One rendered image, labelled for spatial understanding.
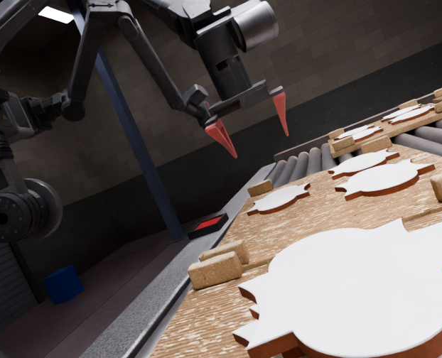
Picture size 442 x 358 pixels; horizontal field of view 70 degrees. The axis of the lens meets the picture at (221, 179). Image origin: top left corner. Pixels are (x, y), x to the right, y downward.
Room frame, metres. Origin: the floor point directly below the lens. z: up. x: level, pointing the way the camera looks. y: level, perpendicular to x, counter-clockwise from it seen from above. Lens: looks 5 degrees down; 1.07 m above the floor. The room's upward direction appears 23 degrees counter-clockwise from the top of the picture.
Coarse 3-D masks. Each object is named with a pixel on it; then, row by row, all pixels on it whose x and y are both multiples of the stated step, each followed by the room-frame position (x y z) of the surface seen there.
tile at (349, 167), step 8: (376, 152) 0.63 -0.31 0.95; (384, 152) 0.60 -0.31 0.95; (352, 160) 0.65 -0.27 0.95; (360, 160) 0.62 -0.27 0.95; (368, 160) 0.59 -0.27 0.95; (376, 160) 0.56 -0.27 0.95; (384, 160) 0.55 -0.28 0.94; (336, 168) 0.63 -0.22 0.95; (344, 168) 0.60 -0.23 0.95; (352, 168) 0.57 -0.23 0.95; (360, 168) 0.55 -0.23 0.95; (368, 168) 0.54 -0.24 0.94; (336, 176) 0.59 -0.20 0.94
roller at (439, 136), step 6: (426, 126) 0.80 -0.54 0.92; (408, 132) 0.90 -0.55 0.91; (414, 132) 0.84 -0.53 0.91; (420, 132) 0.80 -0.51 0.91; (426, 132) 0.76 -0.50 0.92; (432, 132) 0.72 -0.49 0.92; (438, 132) 0.69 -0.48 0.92; (426, 138) 0.74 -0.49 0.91; (432, 138) 0.71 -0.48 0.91; (438, 138) 0.67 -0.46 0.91
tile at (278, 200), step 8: (304, 184) 0.61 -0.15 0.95; (272, 192) 0.66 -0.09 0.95; (280, 192) 0.63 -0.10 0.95; (288, 192) 0.60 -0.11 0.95; (296, 192) 0.57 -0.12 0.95; (304, 192) 0.55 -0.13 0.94; (264, 200) 0.62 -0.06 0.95; (272, 200) 0.59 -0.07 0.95; (280, 200) 0.56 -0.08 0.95; (288, 200) 0.54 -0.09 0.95; (296, 200) 0.55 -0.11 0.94; (256, 208) 0.58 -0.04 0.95; (264, 208) 0.56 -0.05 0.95; (272, 208) 0.54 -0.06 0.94; (280, 208) 0.53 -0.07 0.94
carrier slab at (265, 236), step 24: (312, 192) 0.56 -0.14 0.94; (336, 192) 0.50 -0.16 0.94; (408, 192) 0.37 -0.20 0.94; (432, 192) 0.34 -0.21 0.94; (240, 216) 0.62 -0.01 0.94; (264, 216) 0.54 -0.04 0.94; (288, 216) 0.48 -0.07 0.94; (312, 216) 0.43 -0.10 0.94; (336, 216) 0.39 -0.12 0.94; (360, 216) 0.36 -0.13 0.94; (384, 216) 0.33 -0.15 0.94; (408, 216) 0.31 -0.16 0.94; (264, 240) 0.42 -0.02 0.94; (288, 240) 0.38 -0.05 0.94; (264, 264) 0.36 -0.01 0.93
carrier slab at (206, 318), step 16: (416, 224) 0.29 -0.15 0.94; (432, 224) 0.27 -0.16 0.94; (256, 272) 0.33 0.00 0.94; (192, 288) 0.36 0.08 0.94; (208, 288) 0.34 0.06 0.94; (224, 288) 0.32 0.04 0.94; (192, 304) 0.32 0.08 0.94; (208, 304) 0.30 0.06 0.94; (224, 304) 0.29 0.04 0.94; (240, 304) 0.28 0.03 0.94; (176, 320) 0.30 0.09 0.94; (192, 320) 0.28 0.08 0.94; (208, 320) 0.27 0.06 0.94; (224, 320) 0.26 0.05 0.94; (240, 320) 0.25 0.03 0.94; (176, 336) 0.27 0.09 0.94; (192, 336) 0.26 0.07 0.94; (208, 336) 0.25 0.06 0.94; (224, 336) 0.24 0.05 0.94; (160, 352) 0.25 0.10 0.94; (176, 352) 0.24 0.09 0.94; (192, 352) 0.24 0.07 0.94; (208, 352) 0.23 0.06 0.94; (224, 352) 0.22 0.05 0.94; (240, 352) 0.21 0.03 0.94
